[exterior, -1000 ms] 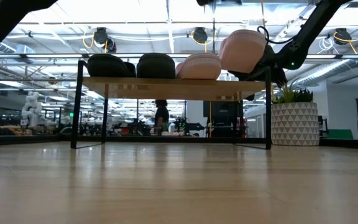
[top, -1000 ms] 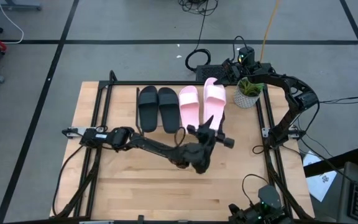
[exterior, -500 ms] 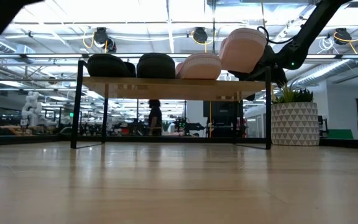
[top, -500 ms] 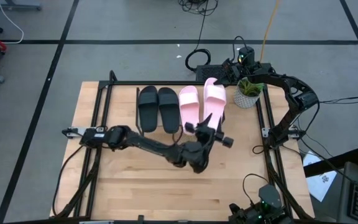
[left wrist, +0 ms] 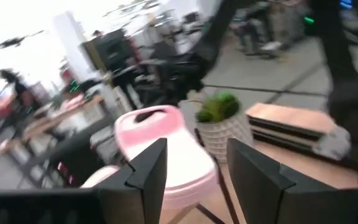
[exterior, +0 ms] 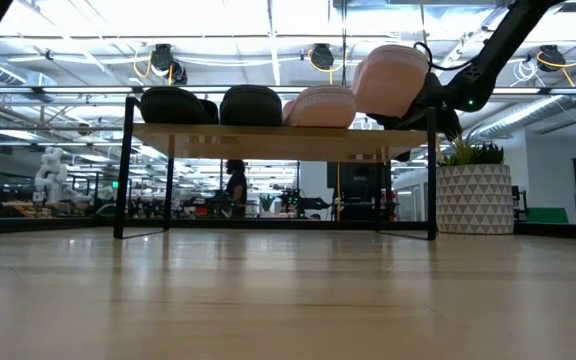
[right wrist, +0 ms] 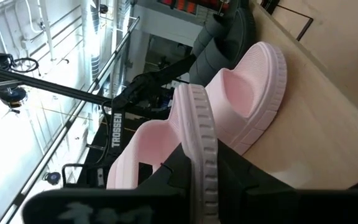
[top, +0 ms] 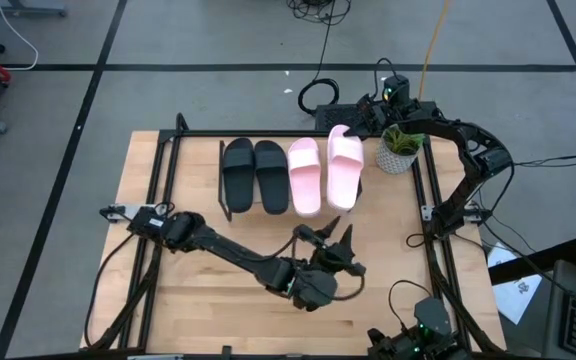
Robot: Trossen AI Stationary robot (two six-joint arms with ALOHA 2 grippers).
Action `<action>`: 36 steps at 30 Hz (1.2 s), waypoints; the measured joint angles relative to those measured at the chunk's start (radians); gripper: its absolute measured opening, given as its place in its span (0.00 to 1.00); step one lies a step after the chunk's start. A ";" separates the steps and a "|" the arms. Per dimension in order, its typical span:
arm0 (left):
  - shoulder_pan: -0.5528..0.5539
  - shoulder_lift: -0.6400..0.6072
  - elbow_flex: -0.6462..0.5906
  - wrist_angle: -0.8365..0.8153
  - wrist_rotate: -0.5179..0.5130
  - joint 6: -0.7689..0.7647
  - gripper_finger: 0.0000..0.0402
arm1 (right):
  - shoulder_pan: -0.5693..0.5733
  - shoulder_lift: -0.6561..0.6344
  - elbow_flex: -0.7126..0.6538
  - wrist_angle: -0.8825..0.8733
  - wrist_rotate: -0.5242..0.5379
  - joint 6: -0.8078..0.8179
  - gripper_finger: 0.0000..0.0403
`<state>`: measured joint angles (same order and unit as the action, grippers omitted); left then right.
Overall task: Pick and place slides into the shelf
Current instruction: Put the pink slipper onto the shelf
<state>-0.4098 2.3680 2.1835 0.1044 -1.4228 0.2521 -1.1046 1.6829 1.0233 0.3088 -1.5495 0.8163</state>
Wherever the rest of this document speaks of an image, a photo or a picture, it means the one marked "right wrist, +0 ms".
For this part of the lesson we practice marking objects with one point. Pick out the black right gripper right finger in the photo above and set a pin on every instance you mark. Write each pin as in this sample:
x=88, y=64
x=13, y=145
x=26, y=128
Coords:
x=275, y=202

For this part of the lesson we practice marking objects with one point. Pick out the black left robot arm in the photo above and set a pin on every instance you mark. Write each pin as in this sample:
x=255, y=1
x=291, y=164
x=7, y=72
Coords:
x=117, y=130

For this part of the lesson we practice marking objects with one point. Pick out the wooden shelf with black legs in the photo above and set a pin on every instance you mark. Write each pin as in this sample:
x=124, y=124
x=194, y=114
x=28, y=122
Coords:
x=306, y=124

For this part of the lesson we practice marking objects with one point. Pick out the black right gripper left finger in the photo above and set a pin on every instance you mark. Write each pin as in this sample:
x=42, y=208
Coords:
x=104, y=205

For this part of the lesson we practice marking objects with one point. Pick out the pink slide sandal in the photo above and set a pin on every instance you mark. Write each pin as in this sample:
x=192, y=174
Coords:
x=244, y=93
x=154, y=146

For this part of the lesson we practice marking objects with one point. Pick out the black slide sandal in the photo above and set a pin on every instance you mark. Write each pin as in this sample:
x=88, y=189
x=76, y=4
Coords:
x=210, y=65
x=207, y=31

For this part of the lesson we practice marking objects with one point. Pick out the black metal rig frame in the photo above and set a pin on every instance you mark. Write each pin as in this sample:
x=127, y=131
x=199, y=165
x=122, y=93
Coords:
x=42, y=84

